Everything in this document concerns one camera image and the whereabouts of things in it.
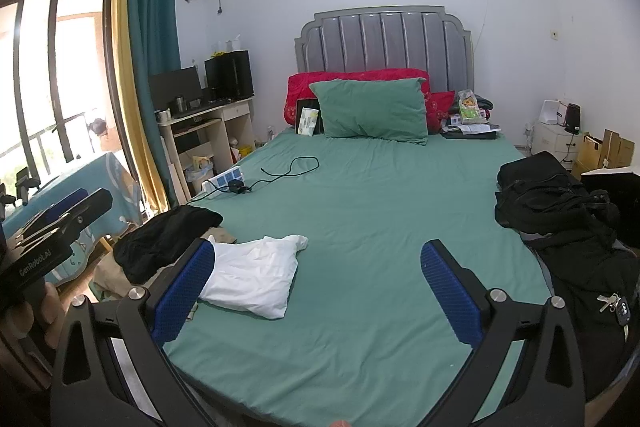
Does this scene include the light wooden desk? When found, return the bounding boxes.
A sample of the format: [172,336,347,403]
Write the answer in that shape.
[157,98,256,202]

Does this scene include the cardboard boxes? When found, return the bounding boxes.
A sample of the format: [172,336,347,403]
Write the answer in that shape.
[572,129,636,178]

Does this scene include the grey padded headboard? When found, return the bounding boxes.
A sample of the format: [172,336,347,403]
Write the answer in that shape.
[294,5,473,108]

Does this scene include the black computer tower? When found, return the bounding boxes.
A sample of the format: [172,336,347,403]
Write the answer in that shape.
[204,50,254,102]

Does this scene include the tissue pack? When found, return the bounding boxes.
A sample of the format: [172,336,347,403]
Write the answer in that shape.
[298,108,320,136]

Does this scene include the stack of books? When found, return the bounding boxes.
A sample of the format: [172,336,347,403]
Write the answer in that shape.
[440,123,501,140]

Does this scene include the large red pillow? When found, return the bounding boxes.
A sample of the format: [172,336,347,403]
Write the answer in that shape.
[286,68,431,125]

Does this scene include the balcony window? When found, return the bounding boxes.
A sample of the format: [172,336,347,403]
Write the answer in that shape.
[0,0,121,178]

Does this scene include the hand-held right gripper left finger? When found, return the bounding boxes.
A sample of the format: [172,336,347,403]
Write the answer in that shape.
[50,238,216,427]

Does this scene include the beige garment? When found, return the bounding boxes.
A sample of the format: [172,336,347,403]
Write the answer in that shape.
[92,232,238,308]

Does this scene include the table with blue cloth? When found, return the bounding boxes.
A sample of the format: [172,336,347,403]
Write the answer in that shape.
[0,152,143,280]

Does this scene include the yellow curtain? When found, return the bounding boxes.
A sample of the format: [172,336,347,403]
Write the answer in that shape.
[111,0,168,212]

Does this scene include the black garment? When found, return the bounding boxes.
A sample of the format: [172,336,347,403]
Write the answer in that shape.
[113,205,224,285]

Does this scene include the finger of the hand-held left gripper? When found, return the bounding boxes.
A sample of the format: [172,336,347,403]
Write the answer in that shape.
[2,188,91,233]
[10,188,114,253]

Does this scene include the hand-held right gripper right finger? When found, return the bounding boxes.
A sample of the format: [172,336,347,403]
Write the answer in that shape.
[421,239,587,427]

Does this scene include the white box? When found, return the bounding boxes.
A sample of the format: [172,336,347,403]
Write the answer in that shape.
[540,99,568,126]

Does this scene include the teal curtain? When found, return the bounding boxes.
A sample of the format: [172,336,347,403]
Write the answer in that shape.
[127,0,181,208]

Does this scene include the black clothes pile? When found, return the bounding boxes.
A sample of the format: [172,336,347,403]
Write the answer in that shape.
[495,151,621,248]
[525,227,640,403]

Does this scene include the trash bin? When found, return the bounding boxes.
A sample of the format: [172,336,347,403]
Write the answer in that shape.
[185,157,216,188]

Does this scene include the black clothes pile right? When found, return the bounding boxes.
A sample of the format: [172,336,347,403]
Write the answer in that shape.
[525,227,640,403]

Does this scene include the white hoodie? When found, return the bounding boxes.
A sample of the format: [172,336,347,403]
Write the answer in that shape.
[197,234,309,320]

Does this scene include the white nightstand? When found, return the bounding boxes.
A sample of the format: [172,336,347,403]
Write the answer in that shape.
[530,121,583,165]

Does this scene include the black tablet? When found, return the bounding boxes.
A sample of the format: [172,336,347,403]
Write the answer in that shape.
[296,98,321,135]

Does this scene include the black charger with cable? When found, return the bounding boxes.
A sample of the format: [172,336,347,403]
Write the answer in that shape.
[227,157,321,194]

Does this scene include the small red pillow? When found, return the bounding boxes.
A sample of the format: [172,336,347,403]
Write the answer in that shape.
[425,91,456,132]

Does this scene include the white blue power strip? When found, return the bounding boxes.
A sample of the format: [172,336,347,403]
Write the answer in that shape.
[201,167,244,198]

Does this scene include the bunch of keys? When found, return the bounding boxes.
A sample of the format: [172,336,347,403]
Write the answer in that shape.
[596,292,632,325]

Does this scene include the black monitor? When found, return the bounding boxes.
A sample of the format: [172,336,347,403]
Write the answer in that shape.
[148,67,202,112]

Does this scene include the person's left hand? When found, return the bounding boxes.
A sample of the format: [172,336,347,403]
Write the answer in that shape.
[0,282,66,348]

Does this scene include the green pillow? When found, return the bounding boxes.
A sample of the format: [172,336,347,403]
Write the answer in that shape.
[308,77,430,146]

